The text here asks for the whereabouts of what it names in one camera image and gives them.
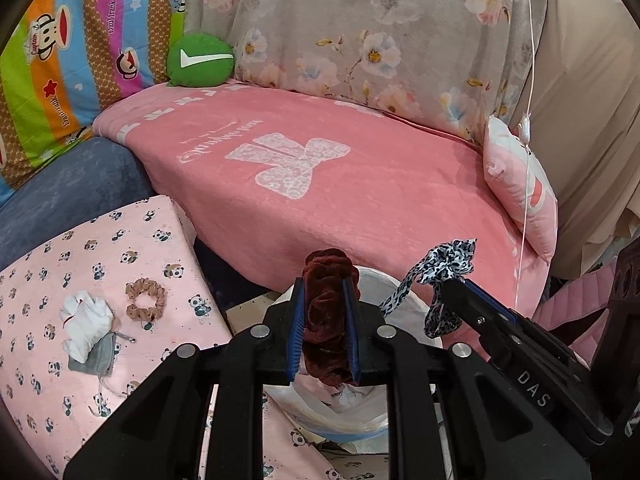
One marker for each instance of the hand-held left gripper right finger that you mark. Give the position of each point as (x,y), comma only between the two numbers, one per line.
(351,330)

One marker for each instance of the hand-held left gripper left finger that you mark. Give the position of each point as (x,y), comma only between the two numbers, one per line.
(298,320)

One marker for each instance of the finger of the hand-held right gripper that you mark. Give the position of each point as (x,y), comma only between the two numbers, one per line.
(500,307)
(462,302)

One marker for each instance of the dark red velvet scrunchie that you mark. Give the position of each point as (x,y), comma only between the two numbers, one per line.
(325,310)

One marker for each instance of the leopard print scrunchie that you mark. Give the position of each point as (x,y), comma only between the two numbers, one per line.
(445,260)

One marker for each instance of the bin with white plastic liner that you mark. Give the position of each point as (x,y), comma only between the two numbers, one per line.
(372,287)

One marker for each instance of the beige board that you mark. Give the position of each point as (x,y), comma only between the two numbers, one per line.
(245,315)

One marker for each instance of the pink padded chair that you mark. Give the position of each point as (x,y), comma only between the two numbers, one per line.
(575,305)

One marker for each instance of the small pink pillow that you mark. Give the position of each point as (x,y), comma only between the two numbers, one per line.
(515,190)

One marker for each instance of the pink blanket with bow print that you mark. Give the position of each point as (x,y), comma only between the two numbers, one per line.
(375,200)

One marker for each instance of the tan scrunchie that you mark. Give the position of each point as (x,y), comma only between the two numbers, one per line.
(131,305)

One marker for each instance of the white cloth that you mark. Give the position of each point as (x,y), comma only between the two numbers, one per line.
(87,325)

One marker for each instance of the plain beige cloth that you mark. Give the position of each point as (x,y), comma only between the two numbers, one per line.
(590,110)

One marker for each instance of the blue sofa cushion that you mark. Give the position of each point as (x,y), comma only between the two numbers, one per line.
(75,185)

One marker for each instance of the green round cushion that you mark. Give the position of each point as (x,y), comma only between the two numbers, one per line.
(200,70)

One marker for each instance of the grey floral cloth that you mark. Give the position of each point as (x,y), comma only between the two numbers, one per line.
(350,20)

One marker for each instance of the colourful monkey cartoon pillow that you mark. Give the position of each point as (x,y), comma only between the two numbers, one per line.
(75,50)

